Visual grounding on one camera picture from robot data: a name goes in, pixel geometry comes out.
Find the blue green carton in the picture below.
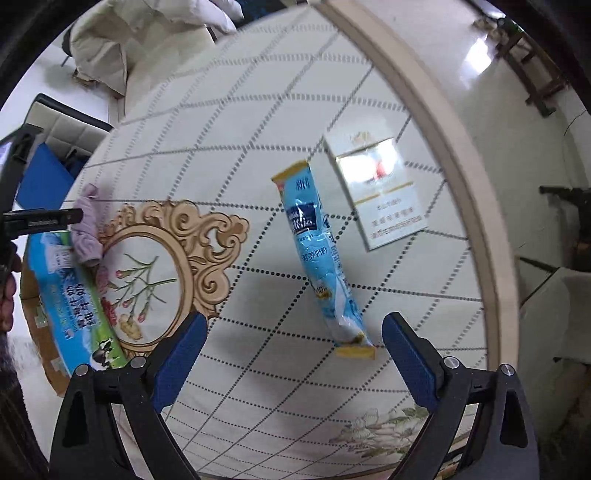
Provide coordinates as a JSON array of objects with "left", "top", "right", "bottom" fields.
[{"left": 24, "top": 231, "right": 131, "bottom": 377}]

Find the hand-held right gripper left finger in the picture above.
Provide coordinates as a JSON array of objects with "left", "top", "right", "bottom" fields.
[{"left": 48, "top": 313, "right": 208, "bottom": 480}]

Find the purple cloth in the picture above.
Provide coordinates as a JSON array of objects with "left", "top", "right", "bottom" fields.
[{"left": 73, "top": 183, "right": 105, "bottom": 267}]

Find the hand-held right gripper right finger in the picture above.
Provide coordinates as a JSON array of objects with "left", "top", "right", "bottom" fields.
[{"left": 381, "top": 312, "right": 541, "bottom": 480}]

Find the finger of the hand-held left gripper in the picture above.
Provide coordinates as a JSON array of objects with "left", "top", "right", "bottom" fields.
[{"left": 0, "top": 209, "right": 85, "bottom": 237}]

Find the white padded jacket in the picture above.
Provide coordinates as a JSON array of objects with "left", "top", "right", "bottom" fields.
[{"left": 69, "top": 0, "right": 242, "bottom": 100}]

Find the brown cardboard box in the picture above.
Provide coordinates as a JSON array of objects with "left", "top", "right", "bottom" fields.
[{"left": 20, "top": 265, "right": 77, "bottom": 398}]

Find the person's left hand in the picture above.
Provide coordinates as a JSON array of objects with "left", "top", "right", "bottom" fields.
[{"left": 0, "top": 240, "right": 22, "bottom": 334}]

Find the white flat box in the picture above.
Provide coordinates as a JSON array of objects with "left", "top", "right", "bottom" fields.
[{"left": 322, "top": 131, "right": 428, "bottom": 252}]

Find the black framed white chair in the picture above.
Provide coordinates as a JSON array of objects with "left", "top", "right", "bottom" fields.
[{"left": 21, "top": 93, "right": 114, "bottom": 172}]

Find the blue powder sachet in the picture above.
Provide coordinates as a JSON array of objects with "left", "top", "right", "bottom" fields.
[{"left": 270, "top": 160, "right": 376, "bottom": 361}]

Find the person's left forearm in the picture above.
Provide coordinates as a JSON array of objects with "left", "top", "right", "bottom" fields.
[{"left": 0, "top": 330, "right": 51, "bottom": 480}]

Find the dark wooden rack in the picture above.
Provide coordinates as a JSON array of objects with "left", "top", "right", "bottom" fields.
[{"left": 480, "top": 17, "right": 570, "bottom": 117}]

